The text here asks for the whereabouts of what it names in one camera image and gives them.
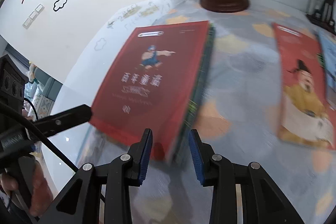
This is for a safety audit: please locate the dark green insect book 02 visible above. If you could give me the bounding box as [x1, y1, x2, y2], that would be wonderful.
[171, 23, 216, 165]

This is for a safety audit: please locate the red fairy tale book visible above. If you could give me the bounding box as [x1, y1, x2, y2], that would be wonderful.
[90, 21, 210, 161]

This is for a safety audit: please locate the person left hand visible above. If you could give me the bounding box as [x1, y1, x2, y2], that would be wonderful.
[1, 156, 53, 219]

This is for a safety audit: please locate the floral tablecloth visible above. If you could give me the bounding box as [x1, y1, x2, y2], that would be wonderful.
[70, 0, 335, 223]

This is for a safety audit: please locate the red book with yellow figure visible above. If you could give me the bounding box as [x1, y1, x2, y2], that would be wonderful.
[272, 23, 335, 150]

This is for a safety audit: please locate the light blue cartoon book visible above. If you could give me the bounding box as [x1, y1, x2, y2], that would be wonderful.
[317, 31, 336, 109]

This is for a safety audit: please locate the black fan stand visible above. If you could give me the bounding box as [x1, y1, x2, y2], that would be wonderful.
[306, 0, 335, 35]

